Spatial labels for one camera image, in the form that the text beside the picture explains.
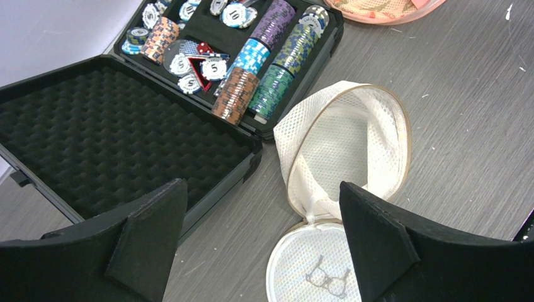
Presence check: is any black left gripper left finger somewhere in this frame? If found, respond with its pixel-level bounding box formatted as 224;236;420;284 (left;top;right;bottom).
1;179;187;301

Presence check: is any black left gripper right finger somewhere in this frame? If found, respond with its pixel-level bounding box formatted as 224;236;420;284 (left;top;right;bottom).
339;182;533;301

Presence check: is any floral mesh laundry bag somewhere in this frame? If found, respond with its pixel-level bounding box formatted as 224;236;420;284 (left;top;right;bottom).
324;0;445;25

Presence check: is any black poker chip case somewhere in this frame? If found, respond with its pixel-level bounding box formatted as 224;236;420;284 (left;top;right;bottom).
1;8;344;240

